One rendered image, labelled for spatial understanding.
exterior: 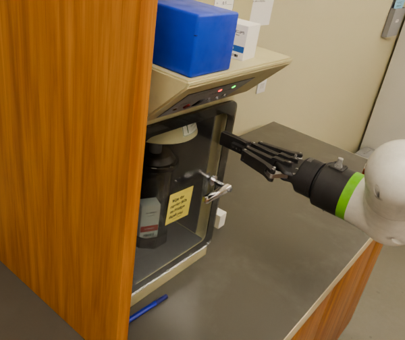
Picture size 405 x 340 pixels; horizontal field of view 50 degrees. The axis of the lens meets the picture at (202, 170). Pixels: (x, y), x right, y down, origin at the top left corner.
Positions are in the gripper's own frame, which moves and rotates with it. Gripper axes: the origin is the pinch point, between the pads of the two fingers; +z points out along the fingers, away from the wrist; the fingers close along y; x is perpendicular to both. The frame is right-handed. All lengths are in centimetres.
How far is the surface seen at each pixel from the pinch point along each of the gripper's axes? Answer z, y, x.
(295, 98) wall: 48, -135, 31
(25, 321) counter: 17, 41, 37
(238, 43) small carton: -2.4, 9.4, -22.9
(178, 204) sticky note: 3.6, 12.2, 12.7
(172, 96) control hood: -4.0, 27.3, -17.1
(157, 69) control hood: -0.3, 27.0, -20.0
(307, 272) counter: -18.3, -19.8, 37.0
